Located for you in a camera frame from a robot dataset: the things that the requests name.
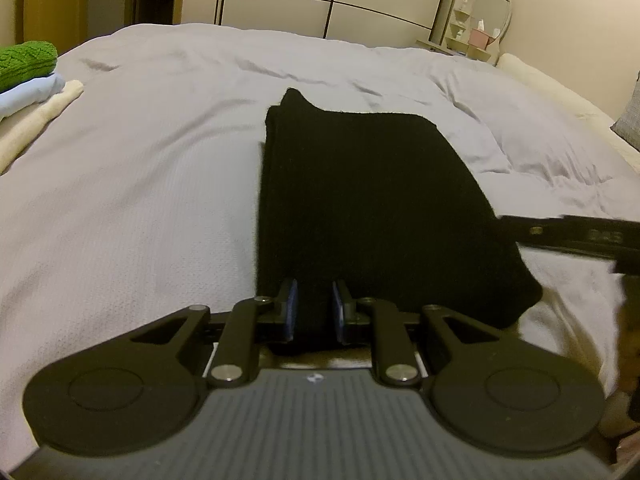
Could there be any cream folded garment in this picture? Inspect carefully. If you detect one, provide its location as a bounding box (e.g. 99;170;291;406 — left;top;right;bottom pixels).
0;79;85;177

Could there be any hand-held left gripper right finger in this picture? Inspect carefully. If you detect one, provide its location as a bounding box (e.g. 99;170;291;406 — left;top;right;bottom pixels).
331;279;507;389

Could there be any white vanity table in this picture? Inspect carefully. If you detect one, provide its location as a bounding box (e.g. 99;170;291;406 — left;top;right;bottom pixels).
415;37;502;67

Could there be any light blue folded garment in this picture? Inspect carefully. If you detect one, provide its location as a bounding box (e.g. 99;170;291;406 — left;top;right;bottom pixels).
0;72;66;124

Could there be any white pillow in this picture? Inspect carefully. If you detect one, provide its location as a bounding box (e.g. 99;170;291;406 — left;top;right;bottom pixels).
496;52;640;173

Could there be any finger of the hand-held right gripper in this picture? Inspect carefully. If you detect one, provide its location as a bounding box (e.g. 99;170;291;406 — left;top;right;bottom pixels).
499;214;567;250

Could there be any white panelled wardrobe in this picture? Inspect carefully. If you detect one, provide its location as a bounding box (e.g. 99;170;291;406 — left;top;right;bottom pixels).
179;0;464;49

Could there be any pink tissue box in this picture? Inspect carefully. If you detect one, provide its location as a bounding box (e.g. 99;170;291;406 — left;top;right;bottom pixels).
468;20;499;47

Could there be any wooden door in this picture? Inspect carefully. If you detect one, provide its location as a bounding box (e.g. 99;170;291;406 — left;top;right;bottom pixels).
17;0;132;56

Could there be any green folded knit sweater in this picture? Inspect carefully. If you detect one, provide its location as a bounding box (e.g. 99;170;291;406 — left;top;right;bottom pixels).
0;41;59;94

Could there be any round vanity mirror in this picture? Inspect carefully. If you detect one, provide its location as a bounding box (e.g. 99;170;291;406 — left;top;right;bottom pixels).
470;0;513;61

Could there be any tiered desk organizer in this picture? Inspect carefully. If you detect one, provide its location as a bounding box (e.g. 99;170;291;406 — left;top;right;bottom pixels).
444;0;474;55

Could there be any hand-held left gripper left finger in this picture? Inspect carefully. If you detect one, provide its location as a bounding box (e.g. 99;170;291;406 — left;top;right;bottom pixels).
129;278;301;389

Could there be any pale grey duvet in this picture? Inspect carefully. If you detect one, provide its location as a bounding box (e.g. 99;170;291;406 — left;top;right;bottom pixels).
0;22;640;463

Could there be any grey checked cushion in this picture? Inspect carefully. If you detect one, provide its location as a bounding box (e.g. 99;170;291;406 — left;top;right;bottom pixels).
611;71;640;154

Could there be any black knit cardigan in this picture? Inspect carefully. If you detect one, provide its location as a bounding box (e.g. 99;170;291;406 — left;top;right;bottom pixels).
255;87;544;357

